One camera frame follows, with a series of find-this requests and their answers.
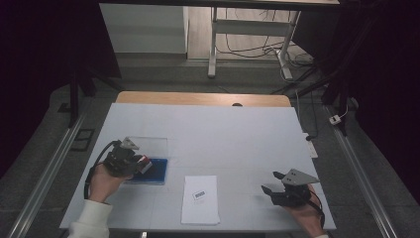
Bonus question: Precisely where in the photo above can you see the person's left hand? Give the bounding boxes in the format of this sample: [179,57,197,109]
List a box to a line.
[88,163,134,204]

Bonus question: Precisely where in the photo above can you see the white cabinet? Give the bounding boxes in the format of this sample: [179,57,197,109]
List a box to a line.
[99,3,189,55]

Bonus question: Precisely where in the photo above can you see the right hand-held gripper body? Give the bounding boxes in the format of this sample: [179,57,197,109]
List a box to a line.
[269,169,321,208]

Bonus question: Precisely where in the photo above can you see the white desk frame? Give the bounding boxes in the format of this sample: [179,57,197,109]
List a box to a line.
[207,6,302,81]

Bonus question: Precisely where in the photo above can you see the black stand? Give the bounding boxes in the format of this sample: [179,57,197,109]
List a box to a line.
[67,63,124,129]

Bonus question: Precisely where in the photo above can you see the wooden table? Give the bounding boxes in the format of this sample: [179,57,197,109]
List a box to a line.
[115,90,292,108]

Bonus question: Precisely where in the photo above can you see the black floor frame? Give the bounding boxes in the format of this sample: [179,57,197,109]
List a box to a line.
[69,128,96,153]

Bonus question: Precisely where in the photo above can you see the person's right hand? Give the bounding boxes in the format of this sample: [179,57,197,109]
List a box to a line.
[283,183,327,238]

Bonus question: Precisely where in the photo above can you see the aluminium rail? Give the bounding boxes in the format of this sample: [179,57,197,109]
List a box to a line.
[6,110,87,238]
[325,105,400,238]

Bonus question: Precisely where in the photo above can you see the blue ink pad box clear lid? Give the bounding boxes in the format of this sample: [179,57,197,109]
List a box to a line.
[124,136,169,186]

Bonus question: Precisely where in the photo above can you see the tangle of black floor cables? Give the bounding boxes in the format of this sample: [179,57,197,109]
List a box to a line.
[216,8,315,67]

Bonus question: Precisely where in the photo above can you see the dark curtain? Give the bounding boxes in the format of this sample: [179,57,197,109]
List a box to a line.
[0,0,122,179]
[293,0,420,206]

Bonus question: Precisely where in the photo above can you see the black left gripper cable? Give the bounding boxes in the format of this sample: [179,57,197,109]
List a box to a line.
[83,140,122,200]

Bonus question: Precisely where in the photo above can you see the white board table cover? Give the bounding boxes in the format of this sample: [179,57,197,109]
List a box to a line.
[58,102,337,231]

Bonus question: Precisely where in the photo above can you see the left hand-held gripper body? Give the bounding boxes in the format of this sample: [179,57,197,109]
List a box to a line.
[102,137,145,178]

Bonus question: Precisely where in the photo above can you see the white paper sheet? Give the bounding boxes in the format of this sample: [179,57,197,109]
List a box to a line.
[180,175,221,226]

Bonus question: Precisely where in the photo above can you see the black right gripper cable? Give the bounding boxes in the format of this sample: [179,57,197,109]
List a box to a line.
[308,189,327,230]

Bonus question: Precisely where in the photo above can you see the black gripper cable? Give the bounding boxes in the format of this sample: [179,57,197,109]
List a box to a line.
[308,189,327,230]
[83,140,122,200]

